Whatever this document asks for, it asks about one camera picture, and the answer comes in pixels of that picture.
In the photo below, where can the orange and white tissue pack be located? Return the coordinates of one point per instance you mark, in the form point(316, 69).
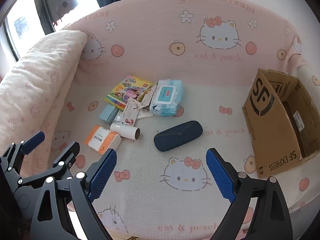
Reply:
point(102, 140)

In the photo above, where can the folded pale pink quilt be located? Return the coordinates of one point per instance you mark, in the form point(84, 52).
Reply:
point(37, 80)

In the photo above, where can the brown cardboard box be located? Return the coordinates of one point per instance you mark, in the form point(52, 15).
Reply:
point(265, 130)

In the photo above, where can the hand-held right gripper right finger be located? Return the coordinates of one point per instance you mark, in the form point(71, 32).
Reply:
point(221, 177)

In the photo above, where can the small white printed packets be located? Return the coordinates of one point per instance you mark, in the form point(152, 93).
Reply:
point(131, 111)

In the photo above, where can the grey plush toy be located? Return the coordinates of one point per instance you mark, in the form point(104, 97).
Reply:
point(62, 2)

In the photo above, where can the white card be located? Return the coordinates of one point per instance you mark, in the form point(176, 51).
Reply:
point(146, 115)

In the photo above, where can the white paper hang tag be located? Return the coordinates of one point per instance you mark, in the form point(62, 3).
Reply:
point(146, 97)

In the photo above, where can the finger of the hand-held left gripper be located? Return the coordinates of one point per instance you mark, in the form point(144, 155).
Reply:
point(67, 155)
point(33, 142)

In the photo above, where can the small light blue box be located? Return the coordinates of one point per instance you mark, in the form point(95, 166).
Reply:
point(107, 113)

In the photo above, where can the light blue wet wipes pack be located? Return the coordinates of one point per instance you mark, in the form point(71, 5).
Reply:
point(166, 95)

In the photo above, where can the colourful crayon box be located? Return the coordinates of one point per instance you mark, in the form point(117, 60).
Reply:
point(127, 90)

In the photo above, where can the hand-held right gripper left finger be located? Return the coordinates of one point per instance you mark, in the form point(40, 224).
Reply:
point(102, 176)

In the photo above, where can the black window frame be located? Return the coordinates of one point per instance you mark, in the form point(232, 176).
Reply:
point(43, 10)

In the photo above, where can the white paper roll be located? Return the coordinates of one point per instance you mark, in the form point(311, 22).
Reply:
point(122, 129)

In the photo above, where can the dark blue glasses case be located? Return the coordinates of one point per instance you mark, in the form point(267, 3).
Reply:
point(177, 135)

